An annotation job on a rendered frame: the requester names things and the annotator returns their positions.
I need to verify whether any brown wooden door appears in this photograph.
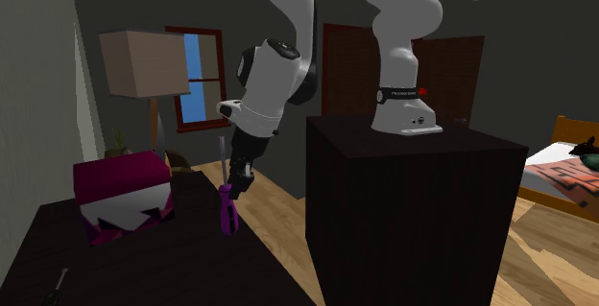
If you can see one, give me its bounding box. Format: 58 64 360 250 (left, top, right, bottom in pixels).
321 22 487 129

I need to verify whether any dark table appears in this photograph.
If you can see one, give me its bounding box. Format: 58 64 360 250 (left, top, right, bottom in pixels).
0 168 316 306

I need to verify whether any floor lamp with beige shade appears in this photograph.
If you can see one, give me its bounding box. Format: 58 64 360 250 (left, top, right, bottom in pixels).
97 30 193 154

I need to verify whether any purple screwdriver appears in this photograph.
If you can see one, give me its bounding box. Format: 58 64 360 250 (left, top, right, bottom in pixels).
218 135 240 237

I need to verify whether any small potted plant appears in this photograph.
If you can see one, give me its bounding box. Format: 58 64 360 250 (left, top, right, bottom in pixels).
104 127 135 159

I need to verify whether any dark robot stand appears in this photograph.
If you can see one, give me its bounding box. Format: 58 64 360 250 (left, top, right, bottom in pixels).
305 114 530 306

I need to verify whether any dark green screwdriver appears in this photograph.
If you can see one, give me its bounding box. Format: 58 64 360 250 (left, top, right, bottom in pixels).
40 267 71 306

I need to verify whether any wooden bed with patterned blanket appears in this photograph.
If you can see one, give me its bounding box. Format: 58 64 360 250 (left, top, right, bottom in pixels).
515 114 599 224

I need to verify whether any magenta and white box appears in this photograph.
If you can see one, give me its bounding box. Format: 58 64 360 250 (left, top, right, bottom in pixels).
72 149 177 248

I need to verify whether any red framed window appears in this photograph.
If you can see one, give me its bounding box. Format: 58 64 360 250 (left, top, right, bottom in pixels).
163 25 232 134

